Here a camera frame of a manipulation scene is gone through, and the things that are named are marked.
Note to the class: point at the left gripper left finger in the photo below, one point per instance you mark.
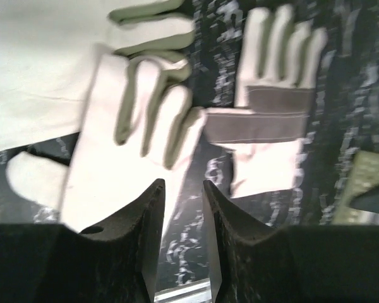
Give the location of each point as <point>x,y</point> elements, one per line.
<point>114,260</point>

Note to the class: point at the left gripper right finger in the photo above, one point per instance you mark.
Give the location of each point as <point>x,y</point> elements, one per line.
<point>252,262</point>

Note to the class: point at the green storage basket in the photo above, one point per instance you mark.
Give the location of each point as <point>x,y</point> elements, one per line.
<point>364,176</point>

